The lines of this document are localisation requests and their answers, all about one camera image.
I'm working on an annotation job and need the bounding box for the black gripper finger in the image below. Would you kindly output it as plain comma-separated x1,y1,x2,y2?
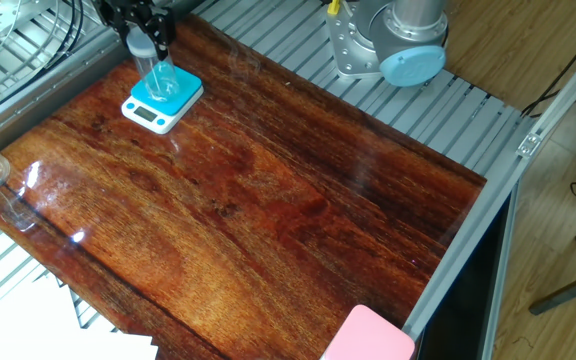
135,12,177,62
100,7,132,42

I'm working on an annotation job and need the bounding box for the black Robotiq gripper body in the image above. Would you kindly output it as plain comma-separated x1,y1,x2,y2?
92,0,174,16

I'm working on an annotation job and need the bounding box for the blue and white kitchen scale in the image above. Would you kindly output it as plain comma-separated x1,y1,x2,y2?
120,64,205,135

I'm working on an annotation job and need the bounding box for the pink kitchen scale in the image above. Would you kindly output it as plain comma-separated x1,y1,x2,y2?
320,304,417,360

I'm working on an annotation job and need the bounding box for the white paper sheet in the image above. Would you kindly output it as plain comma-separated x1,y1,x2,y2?
0,272,159,360

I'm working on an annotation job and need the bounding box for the black flat panel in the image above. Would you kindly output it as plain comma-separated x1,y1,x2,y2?
417,184,517,360

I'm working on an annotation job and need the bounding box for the black cable bundle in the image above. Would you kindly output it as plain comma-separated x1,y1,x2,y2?
0,0,85,96

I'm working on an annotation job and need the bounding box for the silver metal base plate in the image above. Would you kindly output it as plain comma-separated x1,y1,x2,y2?
0,0,57,37

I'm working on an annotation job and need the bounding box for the aluminium frame rail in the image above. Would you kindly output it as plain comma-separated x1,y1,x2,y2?
402,144,537,342

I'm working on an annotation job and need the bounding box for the metal corner bracket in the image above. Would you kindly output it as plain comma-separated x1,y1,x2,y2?
516,132,543,159

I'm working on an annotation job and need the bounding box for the black floor cable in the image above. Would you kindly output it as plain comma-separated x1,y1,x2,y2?
520,17,576,119

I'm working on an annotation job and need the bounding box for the aluminium frame post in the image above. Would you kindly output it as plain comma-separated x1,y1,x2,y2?
530,29,576,139

